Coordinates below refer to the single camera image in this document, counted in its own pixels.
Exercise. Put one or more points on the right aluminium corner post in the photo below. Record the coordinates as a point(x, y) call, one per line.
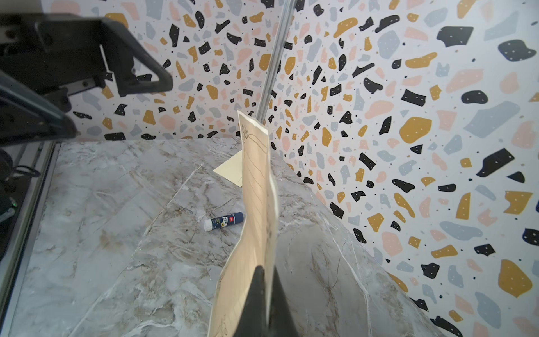
point(271, 75)

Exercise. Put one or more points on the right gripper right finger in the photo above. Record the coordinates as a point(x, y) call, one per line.
point(280, 322)

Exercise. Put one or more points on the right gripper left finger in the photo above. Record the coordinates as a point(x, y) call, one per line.
point(252, 322)

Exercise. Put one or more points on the cream yellow envelope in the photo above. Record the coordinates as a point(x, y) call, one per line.
point(232, 169)

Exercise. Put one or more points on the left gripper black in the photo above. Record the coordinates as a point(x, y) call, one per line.
point(46, 58)

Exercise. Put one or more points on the beige letter with ornate border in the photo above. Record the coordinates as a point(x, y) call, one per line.
point(256, 248)

